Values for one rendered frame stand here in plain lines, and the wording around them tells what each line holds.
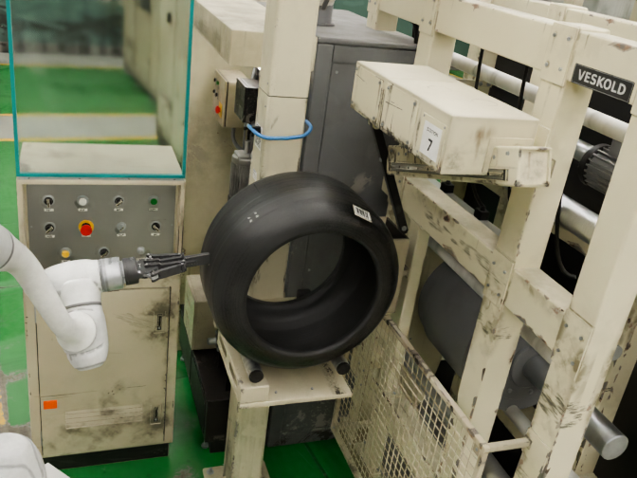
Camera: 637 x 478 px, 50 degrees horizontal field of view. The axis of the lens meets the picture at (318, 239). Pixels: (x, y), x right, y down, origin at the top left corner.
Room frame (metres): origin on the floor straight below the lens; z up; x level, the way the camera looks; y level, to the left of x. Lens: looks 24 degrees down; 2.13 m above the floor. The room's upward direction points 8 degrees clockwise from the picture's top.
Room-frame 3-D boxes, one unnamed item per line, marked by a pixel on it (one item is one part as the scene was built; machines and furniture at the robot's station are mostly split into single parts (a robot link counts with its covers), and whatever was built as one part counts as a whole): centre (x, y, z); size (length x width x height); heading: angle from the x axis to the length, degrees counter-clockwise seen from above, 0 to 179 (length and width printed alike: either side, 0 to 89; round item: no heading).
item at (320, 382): (1.88, 0.06, 0.80); 0.37 x 0.36 x 0.02; 112
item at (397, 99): (1.87, -0.26, 1.71); 0.61 x 0.25 x 0.15; 22
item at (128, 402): (2.31, 0.82, 0.63); 0.56 x 0.41 x 1.27; 112
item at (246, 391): (1.82, 0.19, 0.83); 0.36 x 0.09 x 0.06; 22
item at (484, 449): (1.79, -0.33, 0.65); 0.90 x 0.02 x 0.70; 22
